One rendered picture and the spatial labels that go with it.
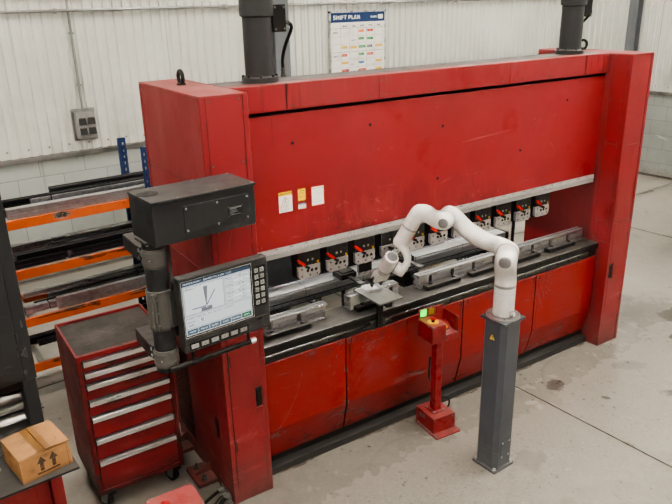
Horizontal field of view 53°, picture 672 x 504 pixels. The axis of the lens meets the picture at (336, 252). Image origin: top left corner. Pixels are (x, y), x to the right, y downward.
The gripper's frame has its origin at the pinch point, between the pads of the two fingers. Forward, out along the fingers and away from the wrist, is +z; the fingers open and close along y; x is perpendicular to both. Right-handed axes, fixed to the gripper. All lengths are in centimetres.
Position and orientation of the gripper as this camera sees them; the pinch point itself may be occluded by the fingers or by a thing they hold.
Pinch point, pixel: (376, 283)
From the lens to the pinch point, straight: 419.4
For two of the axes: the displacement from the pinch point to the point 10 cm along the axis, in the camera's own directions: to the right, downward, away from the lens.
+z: -2.4, 5.2, 8.2
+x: 3.3, 8.4, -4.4
